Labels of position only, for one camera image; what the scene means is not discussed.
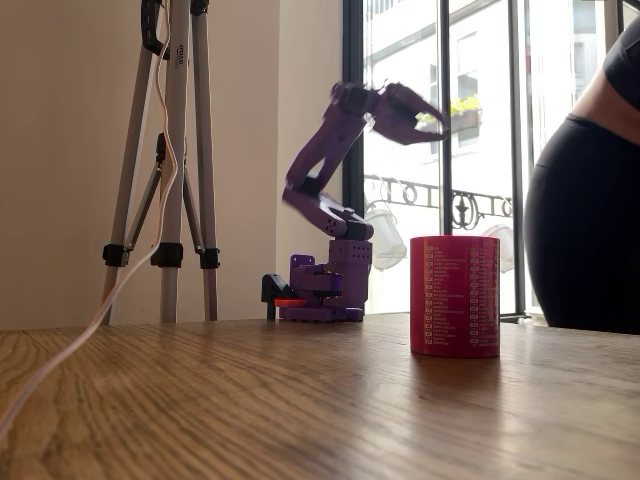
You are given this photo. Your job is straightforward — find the person in black clothes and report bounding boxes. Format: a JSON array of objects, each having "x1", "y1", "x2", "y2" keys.
[{"x1": 523, "y1": 17, "x2": 640, "y2": 335}]

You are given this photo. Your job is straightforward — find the red cup with white print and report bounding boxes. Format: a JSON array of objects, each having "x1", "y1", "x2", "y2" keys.
[{"x1": 409, "y1": 235, "x2": 502, "y2": 359}]

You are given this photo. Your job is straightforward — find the window blind cord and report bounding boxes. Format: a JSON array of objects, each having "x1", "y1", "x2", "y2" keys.
[{"x1": 366, "y1": 0, "x2": 376, "y2": 87}]

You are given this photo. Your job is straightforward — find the black window frame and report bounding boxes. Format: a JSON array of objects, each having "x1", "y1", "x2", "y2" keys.
[{"x1": 342, "y1": 0, "x2": 640, "y2": 324}]

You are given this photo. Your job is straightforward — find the black orange table clamp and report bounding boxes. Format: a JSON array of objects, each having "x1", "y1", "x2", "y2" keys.
[{"x1": 260, "y1": 273, "x2": 306, "y2": 321}]

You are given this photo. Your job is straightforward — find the long white cable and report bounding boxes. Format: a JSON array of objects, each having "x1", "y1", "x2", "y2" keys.
[{"x1": 0, "y1": 0, "x2": 180, "y2": 444}]

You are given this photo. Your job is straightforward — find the flower box with yellow flowers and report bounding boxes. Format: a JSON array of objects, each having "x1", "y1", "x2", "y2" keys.
[{"x1": 414, "y1": 94, "x2": 484, "y2": 136}]

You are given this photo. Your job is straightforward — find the grey camera tripod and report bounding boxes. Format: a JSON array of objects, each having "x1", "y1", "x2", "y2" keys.
[{"x1": 101, "y1": 0, "x2": 221, "y2": 326}]

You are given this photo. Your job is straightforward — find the black ornate balcony railing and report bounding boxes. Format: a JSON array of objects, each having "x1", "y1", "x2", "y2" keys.
[{"x1": 364, "y1": 173, "x2": 516, "y2": 232}]

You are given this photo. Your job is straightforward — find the white hanging plant pot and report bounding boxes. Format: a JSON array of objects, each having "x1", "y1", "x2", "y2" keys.
[
  {"x1": 482, "y1": 223, "x2": 516, "y2": 274},
  {"x1": 363, "y1": 201, "x2": 409, "y2": 272}
]

